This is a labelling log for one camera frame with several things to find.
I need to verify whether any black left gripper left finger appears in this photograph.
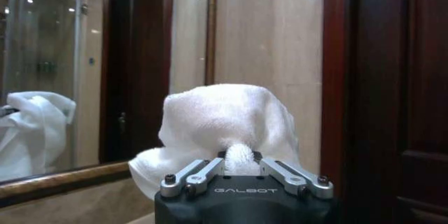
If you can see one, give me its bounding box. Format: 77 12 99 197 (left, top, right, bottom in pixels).
161 151 229 199

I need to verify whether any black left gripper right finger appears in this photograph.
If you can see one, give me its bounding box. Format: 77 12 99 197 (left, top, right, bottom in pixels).
253 151 335 199

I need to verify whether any white terry towel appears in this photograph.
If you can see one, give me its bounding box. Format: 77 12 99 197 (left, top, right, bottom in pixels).
129 83 301 200

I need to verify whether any dark wooden door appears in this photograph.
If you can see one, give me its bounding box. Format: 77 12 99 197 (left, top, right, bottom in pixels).
354 0 448 224

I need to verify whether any dark wooden door frame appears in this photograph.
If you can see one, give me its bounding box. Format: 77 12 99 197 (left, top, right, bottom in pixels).
321 0 362 224

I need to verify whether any wood framed wall mirror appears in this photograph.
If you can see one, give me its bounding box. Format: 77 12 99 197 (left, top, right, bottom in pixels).
0 0 219 208

